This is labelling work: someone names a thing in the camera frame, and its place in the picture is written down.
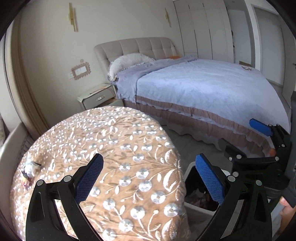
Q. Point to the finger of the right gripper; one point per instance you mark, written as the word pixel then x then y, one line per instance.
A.
pixel 281 145
pixel 232 153

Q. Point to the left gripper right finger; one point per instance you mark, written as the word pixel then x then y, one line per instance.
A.
pixel 243 212

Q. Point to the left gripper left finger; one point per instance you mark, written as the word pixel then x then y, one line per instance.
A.
pixel 43 219

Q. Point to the white trash bin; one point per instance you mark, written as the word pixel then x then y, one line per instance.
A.
pixel 197 197

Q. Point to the person's right hand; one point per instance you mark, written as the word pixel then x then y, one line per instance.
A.
pixel 281 216

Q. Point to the bed with lavender cover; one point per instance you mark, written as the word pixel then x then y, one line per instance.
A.
pixel 206 99

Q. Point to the grey white crumpled wrapper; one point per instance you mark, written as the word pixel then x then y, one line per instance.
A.
pixel 30 169

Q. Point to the beige window seat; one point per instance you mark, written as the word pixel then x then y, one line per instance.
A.
pixel 15 146

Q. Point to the floral beige tablecloth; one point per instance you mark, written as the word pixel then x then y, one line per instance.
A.
pixel 140 192

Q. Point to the grey room door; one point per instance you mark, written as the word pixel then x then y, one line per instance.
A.
pixel 272 46

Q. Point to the beige wardrobe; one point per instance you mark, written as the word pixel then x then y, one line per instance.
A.
pixel 205 29

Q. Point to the beige tufted headboard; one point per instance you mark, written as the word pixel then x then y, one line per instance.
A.
pixel 153 47

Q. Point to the white bedside nightstand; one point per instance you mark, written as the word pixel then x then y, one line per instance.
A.
pixel 99 96

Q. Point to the white fluffy pillow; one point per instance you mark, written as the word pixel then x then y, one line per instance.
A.
pixel 126 61

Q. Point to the gold wall sconce right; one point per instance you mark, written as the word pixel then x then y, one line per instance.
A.
pixel 167 17

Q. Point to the gold wall sconce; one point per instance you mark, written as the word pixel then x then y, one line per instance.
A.
pixel 72 17
pixel 167 17

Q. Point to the framed wall switch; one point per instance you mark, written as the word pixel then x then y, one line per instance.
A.
pixel 81 70

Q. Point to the gold wall sconce left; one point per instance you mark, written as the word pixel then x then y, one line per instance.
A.
pixel 72 17

